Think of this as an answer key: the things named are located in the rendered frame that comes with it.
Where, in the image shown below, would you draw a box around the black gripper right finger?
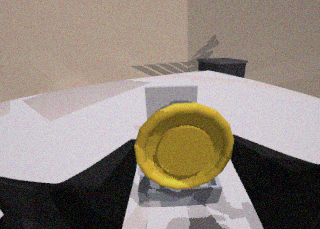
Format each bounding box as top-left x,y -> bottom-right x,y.
231,134 -> 320,229

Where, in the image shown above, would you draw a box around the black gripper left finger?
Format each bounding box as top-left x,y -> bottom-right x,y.
0,138 -> 136,229

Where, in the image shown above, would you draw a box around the yellow plate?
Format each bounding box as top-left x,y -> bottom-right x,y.
135,102 -> 235,189

